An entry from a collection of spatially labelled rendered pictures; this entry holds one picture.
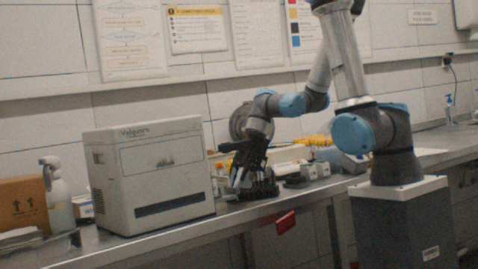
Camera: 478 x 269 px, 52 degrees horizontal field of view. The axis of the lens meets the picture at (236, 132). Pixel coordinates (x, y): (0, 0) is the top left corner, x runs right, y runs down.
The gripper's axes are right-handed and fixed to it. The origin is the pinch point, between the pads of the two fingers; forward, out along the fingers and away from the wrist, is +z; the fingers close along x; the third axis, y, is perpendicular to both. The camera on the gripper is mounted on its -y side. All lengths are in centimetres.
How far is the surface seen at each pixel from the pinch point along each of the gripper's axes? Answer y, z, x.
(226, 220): -4.4, 9.9, -8.5
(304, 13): 48, -106, 58
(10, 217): -53, 27, 29
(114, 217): -32.5, 18.2, 3.2
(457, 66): 180, -140, 60
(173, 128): -27.8, -9.9, -4.4
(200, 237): -9.4, 16.5, -5.5
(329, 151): 41, -29, 7
